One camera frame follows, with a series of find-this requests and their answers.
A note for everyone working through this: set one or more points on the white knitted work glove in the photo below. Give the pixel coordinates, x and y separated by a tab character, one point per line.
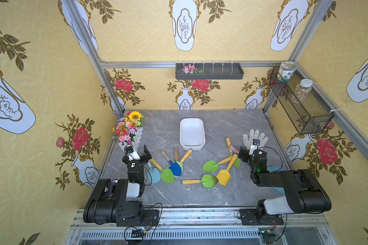
254	134

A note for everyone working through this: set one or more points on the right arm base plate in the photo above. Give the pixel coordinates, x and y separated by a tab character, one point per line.
253	217

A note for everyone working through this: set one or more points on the blue trowel wooden handle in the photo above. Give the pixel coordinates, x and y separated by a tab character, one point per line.
174	166

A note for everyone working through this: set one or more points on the clear jar with white lid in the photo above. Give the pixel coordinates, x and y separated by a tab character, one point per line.
303	89

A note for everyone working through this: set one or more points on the dark grey wall shelf tray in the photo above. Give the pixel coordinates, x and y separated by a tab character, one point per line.
213	71

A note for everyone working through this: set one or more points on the artificial flowers in white fence pot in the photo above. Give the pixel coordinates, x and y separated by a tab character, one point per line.
129	129

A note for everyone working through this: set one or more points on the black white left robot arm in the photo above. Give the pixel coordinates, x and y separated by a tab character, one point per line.
108	202

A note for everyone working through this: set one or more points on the yellow square shovel yellow handle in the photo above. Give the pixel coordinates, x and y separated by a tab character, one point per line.
224	175

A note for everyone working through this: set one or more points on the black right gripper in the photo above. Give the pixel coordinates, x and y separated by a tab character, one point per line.
251	154

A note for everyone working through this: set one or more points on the right circuit board with wires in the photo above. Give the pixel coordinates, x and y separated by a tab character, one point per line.
267	237

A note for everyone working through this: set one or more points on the purple shovel pink handle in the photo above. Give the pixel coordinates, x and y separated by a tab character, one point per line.
234	149

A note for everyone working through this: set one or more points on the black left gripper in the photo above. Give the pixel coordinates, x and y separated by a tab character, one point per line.
136	159

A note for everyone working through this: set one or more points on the left circuit board with wires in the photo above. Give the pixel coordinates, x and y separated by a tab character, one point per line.
133	232

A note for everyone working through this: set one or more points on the circuit board with wires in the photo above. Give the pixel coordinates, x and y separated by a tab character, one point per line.
133	232
267	237

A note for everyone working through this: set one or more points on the green shovel yellow handle left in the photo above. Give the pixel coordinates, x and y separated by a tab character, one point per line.
166	174

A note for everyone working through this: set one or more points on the black wire mesh basket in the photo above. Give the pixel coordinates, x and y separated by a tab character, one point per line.
310	114

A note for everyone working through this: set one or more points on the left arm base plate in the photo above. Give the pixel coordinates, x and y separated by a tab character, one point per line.
149	218

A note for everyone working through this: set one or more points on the jar with patterned label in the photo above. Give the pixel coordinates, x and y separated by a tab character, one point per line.
286	71

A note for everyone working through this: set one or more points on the green shovel lying front centre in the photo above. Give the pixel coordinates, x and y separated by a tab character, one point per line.
207	180

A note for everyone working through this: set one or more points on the small pink flowers on shelf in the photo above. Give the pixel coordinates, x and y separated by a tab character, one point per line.
191	69

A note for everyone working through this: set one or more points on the yellow scoop with yellow handle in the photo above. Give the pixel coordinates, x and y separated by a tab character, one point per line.
188	153

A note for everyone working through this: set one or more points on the light green trowel wooden handle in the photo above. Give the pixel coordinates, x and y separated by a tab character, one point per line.
176	154

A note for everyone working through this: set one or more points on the green leaf shovel yellow handle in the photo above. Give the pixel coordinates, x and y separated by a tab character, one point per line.
212	166

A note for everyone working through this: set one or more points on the white plastic storage box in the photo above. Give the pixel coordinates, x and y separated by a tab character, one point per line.
192	134

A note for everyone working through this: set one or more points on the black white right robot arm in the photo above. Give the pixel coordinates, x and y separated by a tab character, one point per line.
302	191

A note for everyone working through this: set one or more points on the light blue shovel pale handle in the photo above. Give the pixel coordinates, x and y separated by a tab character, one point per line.
153	174

